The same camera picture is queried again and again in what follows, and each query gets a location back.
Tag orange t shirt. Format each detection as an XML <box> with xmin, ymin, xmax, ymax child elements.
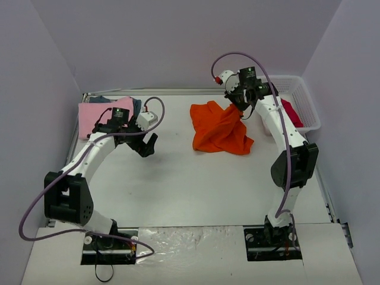
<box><xmin>189</xmin><ymin>100</ymin><xmax>254</xmax><ymax>156</ymax></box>

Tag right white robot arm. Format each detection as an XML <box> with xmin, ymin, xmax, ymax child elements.
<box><xmin>218</xmin><ymin>66</ymin><xmax>319</xmax><ymax>245</ymax></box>

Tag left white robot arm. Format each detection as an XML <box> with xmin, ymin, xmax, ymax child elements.
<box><xmin>44</xmin><ymin>107</ymin><xmax>159</xmax><ymax>248</ymax></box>

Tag white plastic basket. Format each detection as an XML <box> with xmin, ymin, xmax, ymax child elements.
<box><xmin>270</xmin><ymin>75</ymin><xmax>321</xmax><ymax>136</ymax></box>

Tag red t shirt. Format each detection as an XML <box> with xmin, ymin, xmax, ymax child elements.
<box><xmin>281</xmin><ymin>99</ymin><xmax>304</xmax><ymax>128</ymax></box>

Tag pink folded t shirt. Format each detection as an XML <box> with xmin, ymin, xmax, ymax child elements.
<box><xmin>78</xmin><ymin>96</ymin><xmax>134</xmax><ymax>140</ymax></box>

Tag dark blue folded t shirt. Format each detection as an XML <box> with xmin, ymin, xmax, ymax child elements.
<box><xmin>88</xmin><ymin>96</ymin><xmax>142</xmax><ymax>116</ymax></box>

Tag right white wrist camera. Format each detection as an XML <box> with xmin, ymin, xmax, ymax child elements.
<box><xmin>215</xmin><ymin>70</ymin><xmax>239</xmax><ymax>93</ymax></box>

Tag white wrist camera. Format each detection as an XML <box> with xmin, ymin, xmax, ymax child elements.
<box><xmin>136</xmin><ymin>112</ymin><xmax>158</xmax><ymax>131</ymax></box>
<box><xmin>215</xmin><ymin>70</ymin><xmax>239</xmax><ymax>93</ymax></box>

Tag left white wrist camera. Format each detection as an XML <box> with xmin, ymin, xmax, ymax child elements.
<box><xmin>136</xmin><ymin>112</ymin><xmax>158</xmax><ymax>131</ymax></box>

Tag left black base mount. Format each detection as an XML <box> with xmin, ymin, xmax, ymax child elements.
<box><xmin>81</xmin><ymin>234</ymin><xmax>137</xmax><ymax>265</ymax></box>

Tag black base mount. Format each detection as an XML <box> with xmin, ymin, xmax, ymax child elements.
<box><xmin>243</xmin><ymin>226</ymin><xmax>303</xmax><ymax>262</ymax></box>
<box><xmin>81</xmin><ymin>234</ymin><xmax>137</xmax><ymax>265</ymax></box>

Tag thin black cable loop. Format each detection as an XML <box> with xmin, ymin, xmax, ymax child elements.
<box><xmin>94</xmin><ymin>249</ymin><xmax>114</xmax><ymax>283</ymax></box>

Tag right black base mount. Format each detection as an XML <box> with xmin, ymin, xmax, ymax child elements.
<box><xmin>243</xmin><ymin>226</ymin><xmax>303</xmax><ymax>262</ymax></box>

